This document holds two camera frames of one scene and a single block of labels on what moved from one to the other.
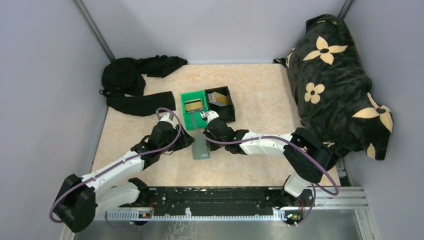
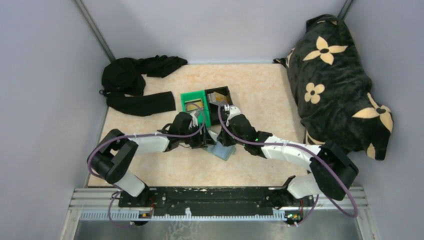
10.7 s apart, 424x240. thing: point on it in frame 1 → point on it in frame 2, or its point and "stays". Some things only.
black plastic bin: x=227 y=113 stays
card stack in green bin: x=194 y=105 stays
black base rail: x=163 y=201 stays
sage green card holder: x=200 y=150 → x=218 y=150
